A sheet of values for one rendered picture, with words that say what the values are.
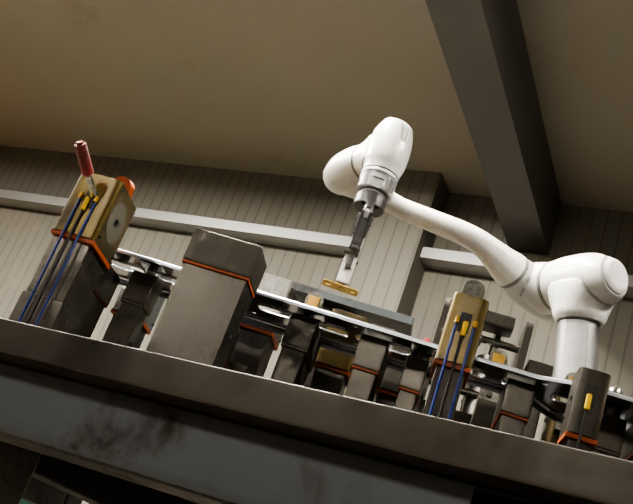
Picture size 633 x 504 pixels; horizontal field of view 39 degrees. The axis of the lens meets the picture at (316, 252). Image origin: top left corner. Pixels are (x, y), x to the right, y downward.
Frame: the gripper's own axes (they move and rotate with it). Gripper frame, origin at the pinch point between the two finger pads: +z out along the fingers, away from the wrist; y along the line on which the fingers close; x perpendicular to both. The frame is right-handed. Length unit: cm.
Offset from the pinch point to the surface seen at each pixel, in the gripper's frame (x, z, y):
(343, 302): 1.7, 9.4, 5.8
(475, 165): 45, -162, -204
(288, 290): -9.8, 15.9, 19.1
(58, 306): -42, 42, 49
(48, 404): -27, 62, 85
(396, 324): 14.1, 9.9, 5.3
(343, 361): 5.2, 26.7, 21.6
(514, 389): 33, 28, 44
